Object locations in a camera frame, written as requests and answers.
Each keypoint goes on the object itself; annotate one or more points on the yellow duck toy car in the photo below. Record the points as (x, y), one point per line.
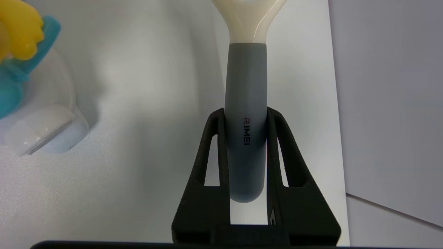
(20, 69)

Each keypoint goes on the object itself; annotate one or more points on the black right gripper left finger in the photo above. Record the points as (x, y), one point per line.
(204, 211)

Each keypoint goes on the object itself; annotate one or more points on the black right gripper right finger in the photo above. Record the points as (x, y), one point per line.
(297, 211)

